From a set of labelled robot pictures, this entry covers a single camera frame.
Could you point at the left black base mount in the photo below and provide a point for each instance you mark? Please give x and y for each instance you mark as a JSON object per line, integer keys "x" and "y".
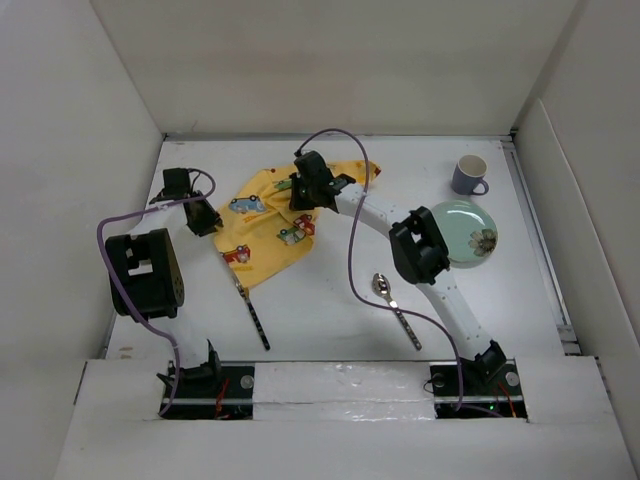
{"x": 205, "y": 394}

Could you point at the steel fork black handle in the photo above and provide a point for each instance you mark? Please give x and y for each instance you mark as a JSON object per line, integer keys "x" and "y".
{"x": 244, "y": 293}

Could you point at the yellow car-print cloth placemat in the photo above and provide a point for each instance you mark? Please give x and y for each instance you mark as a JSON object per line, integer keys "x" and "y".
{"x": 261, "y": 236}

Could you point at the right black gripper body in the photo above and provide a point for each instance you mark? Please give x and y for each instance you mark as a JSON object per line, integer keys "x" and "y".
{"x": 302, "y": 194}

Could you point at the purple ceramic mug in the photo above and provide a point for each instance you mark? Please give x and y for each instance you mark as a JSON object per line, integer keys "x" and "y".
{"x": 469, "y": 176}

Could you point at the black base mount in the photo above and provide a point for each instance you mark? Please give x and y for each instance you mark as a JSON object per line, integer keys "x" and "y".
{"x": 501, "y": 397}
{"x": 205, "y": 394}

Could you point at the light green flower plate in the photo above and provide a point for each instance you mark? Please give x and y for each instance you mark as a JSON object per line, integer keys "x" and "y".
{"x": 469, "y": 232}

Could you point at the steel spoon black handle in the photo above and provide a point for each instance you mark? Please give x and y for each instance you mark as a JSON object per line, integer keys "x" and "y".
{"x": 381, "y": 287}

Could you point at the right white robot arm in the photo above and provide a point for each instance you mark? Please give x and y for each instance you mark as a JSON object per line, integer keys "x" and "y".
{"x": 419, "y": 254}

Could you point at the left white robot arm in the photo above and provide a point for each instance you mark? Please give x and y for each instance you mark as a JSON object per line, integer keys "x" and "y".
{"x": 144, "y": 274}

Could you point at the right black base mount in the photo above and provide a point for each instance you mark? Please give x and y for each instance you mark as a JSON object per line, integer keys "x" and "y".
{"x": 501, "y": 397}

